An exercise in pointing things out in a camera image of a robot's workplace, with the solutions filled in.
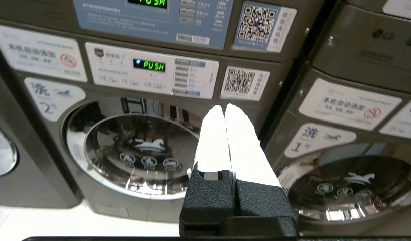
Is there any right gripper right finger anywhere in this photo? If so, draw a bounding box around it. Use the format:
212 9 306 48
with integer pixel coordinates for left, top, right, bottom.
225 103 298 236

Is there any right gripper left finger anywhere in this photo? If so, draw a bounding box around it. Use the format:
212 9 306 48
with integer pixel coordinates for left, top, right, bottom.
179 105 239 236

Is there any grey front-load dryer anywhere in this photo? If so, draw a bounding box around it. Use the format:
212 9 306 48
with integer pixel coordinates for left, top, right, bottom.
0 35 83 209
261 64 411 237
0 19 295 224

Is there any round chrome dryer door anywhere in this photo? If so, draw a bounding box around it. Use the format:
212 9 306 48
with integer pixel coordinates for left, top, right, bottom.
0 126 19 178
60 97 207 201
277 143 411 225

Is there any grey stacked dryer blue panel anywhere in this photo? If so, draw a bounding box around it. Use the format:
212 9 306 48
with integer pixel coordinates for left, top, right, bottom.
0 0 326 63

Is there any white rounded number label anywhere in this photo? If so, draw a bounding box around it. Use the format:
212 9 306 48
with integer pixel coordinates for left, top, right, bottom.
24 77 86 122
284 123 357 159

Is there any white warning label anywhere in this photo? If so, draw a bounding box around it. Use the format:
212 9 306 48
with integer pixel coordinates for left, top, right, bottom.
298 78 403 131
0 23 88 83

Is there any white control panel green display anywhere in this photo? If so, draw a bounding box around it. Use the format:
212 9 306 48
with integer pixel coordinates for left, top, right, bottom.
85 42 220 100

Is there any blue and white code sticker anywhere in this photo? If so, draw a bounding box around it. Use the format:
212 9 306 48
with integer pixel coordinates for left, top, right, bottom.
233 1 297 53

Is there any blue control panel green display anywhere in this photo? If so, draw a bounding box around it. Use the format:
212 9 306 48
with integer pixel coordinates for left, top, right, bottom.
73 0 235 50

